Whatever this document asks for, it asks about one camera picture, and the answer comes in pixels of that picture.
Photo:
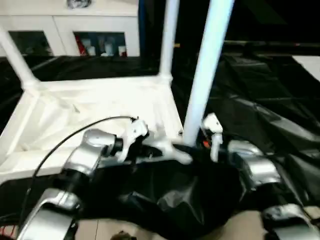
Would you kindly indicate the red white box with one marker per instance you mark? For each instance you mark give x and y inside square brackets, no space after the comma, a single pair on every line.
[81,46]

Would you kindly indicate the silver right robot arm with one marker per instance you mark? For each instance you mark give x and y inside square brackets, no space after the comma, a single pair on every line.
[257,165]

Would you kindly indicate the long black bar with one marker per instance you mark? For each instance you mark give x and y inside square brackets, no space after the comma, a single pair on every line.
[270,45]

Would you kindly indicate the small yellow label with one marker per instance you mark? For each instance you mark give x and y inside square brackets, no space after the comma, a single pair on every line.
[176,45]

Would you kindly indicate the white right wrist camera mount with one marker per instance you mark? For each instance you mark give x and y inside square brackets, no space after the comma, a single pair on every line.
[212,125]

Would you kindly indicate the black shiny mat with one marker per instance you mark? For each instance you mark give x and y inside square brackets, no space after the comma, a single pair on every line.
[262,105]

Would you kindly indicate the black silver ornament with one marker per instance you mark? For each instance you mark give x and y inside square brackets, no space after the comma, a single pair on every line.
[78,3]

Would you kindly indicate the white display cabinet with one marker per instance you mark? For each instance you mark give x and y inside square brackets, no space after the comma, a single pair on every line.
[62,20]

